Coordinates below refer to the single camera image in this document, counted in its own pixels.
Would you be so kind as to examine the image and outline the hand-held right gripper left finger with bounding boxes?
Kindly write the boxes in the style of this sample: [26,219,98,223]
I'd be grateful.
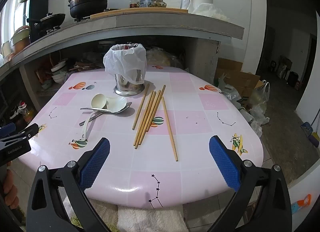
[26,137,118,232]

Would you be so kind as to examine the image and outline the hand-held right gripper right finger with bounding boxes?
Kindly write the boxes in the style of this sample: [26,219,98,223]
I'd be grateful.
[209,135,293,232]

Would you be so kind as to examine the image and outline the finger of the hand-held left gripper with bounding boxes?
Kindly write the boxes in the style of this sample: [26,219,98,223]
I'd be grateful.
[14,123,40,145]
[0,122,17,138]

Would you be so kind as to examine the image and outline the metal spoon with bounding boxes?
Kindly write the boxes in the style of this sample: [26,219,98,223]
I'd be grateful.
[80,102,132,115]
[79,111,105,126]

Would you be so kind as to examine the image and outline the white ceramic soup spoon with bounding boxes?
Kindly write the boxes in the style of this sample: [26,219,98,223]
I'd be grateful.
[105,95,128,113]
[81,93,109,140]

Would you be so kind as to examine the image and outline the pile of wooden chopsticks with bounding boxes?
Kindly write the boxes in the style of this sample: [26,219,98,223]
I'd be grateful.
[132,83,179,162]

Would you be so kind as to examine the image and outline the steel utensil holder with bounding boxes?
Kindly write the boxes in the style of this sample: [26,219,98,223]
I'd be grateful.
[114,71,146,97]

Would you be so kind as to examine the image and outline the person's left hand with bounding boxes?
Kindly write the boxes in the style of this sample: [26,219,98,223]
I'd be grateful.
[3,162,19,207]

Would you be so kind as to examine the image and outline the cooking oil bottle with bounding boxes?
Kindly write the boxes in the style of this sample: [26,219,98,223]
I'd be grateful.
[15,101,35,125]

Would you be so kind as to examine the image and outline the perforated metal shelf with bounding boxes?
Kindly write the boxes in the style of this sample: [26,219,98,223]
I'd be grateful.
[37,86,59,96]

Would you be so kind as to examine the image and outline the white crumpled plastic bags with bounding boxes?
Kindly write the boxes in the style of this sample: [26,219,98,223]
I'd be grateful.
[240,105,270,138]

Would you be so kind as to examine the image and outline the stack of white bowls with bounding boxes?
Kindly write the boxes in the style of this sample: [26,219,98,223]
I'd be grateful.
[50,58,69,84]

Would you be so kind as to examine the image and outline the white jug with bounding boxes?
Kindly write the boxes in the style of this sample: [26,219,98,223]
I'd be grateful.
[1,41,12,58]

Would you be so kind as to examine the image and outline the orange and blue item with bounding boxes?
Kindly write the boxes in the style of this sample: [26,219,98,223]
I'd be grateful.
[290,193,312,215]

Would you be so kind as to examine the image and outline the cardboard box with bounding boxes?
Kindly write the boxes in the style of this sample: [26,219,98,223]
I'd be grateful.
[214,57,267,103]

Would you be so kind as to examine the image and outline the stacked cream and orange pots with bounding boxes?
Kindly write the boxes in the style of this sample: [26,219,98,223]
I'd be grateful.
[10,25,31,55]

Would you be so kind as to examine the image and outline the broom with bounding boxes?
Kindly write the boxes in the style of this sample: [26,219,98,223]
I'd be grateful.
[300,116,320,148]

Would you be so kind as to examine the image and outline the black wok with lid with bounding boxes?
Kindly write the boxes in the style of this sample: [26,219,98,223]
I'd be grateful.
[27,13,66,29]

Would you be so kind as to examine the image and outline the black gas stove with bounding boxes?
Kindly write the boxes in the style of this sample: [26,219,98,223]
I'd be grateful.
[34,15,92,38]

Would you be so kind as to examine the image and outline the yellowish filled plastic bag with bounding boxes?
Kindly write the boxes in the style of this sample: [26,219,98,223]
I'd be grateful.
[146,47,185,69]

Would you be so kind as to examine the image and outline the black kitchen appliance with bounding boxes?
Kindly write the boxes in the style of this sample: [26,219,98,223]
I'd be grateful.
[24,0,48,43]

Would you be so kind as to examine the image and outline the large black pot steel lid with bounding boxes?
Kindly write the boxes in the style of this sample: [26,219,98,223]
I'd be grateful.
[68,0,113,19]

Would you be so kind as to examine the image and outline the white plastic bag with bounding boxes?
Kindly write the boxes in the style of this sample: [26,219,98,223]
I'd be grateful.
[191,2,230,21]

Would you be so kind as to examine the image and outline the wooden cutting board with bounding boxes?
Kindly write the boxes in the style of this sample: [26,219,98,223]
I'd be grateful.
[90,7,189,19]

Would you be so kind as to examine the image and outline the glass pickle jar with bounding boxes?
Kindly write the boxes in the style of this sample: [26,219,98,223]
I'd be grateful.
[147,0,167,8]

